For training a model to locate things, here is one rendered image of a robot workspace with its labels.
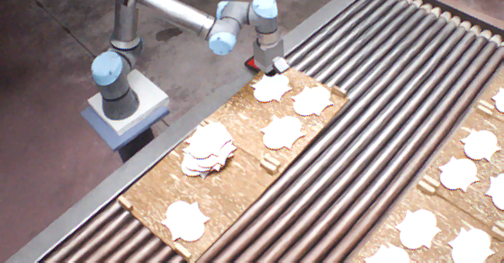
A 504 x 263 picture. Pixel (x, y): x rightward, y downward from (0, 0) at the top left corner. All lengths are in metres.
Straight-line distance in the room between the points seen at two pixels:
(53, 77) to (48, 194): 1.02
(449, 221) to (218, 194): 0.73
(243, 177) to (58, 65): 2.43
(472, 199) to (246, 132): 0.79
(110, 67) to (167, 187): 0.49
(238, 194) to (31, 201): 1.72
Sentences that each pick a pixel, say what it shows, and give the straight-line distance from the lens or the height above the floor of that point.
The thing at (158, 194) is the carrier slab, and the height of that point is 0.94.
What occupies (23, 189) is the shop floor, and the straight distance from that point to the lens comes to 3.16.
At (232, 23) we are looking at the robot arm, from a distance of 1.58.
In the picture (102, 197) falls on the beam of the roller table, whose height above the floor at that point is 0.92.
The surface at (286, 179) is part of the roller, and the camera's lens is 1.66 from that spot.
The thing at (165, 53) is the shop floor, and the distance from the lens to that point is 3.59.
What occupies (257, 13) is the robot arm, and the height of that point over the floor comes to 1.31.
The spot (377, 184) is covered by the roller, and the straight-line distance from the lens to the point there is 1.66.
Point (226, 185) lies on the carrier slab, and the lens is 1.64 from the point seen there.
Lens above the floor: 2.29
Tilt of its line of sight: 49 degrees down
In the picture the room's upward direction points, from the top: 7 degrees counter-clockwise
